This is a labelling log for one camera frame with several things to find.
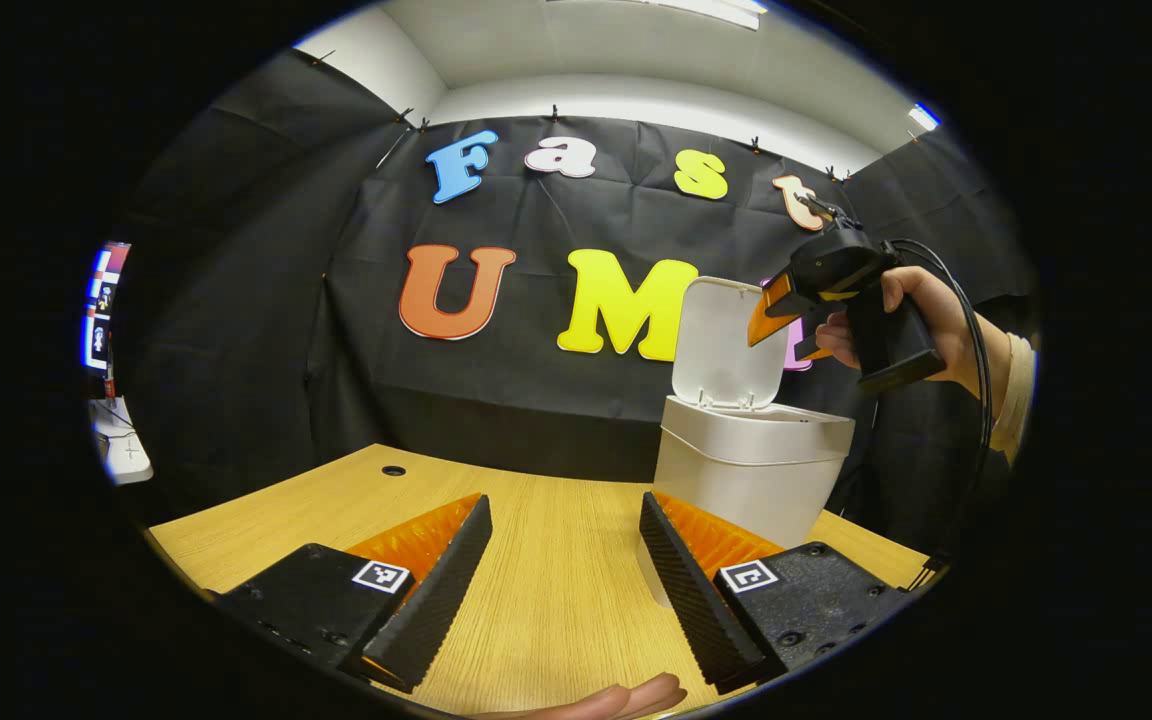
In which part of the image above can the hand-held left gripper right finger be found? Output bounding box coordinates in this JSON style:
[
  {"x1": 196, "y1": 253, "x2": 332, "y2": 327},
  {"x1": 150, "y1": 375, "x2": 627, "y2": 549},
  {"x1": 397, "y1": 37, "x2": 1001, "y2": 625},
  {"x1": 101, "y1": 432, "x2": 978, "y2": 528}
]
[{"x1": 638, "y1": 489, "x2": 913, "y2": 695}]

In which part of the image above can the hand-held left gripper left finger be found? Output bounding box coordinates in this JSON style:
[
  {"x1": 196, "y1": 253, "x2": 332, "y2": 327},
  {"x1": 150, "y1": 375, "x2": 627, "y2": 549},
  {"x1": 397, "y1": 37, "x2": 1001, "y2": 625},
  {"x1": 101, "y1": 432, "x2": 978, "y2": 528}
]
[{"x1": 210, "y1": 492, "x2": 495, "y2": 695}]

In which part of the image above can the white desktop garbage bin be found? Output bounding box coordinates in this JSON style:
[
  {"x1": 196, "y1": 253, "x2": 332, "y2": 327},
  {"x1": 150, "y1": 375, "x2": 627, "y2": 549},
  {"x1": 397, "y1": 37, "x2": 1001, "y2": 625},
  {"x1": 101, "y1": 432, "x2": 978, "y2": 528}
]
[{"x1": 639, "y1": 276, "x2": 856, "y2": 607}]

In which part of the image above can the wooden desktop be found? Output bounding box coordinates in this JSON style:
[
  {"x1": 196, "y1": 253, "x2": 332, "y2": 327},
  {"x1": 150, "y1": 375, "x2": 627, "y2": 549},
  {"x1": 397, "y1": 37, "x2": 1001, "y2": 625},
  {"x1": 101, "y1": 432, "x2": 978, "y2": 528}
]
[{"x1": 147, "y1": 444, "x2": 933, "y2": 719}]

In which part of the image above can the white side table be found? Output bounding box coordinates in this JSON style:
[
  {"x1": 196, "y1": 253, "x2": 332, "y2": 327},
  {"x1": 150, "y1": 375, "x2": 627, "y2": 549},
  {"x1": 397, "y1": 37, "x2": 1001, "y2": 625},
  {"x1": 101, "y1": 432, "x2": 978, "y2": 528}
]
[{"x1": 90, "y1": 397, "x2": 155, "y2": 487}]

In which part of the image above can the black backdrop cloth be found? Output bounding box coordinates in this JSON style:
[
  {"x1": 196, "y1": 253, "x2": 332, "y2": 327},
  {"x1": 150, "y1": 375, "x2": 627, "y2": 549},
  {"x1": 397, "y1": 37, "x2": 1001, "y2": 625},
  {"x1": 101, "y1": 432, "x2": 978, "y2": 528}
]
[{"x1": 106, "y1": 48, "x2": 1042, "y2": 561}]

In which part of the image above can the computer monitor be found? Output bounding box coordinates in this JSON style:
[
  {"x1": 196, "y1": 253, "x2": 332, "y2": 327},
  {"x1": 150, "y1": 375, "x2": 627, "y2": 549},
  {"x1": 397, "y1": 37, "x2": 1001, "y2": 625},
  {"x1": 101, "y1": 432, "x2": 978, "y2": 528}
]
[{"x1": 83, "y1": 242, "x2": 133, "y2": 372}]

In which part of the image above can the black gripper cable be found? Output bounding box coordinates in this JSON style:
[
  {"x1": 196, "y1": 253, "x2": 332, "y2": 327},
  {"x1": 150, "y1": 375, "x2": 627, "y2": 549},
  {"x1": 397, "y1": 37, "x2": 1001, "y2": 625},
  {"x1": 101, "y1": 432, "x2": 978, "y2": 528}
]
[{"x1": 885, "y1": 236, "x2": 998, "y2": 592}]

